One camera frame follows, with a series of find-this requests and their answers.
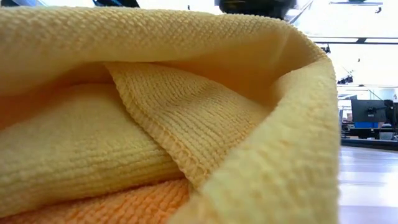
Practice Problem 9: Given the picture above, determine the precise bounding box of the yellow microfiber towel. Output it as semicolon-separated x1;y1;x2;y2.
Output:
0;6;341;224

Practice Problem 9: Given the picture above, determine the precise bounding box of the orange microfiber towel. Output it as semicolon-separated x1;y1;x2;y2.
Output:
0;179;191;224

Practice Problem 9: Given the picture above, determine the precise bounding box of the blue storage box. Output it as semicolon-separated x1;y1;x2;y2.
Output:
354;121;380;129

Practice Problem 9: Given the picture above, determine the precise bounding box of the black computer monitor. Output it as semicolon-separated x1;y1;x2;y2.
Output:
351;99;387;124

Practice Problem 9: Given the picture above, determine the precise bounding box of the black aluminium table frame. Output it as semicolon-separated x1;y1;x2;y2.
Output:
341;138;398;152

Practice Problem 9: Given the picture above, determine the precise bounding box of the black ceiling rail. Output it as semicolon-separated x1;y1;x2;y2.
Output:
309;36;398;45

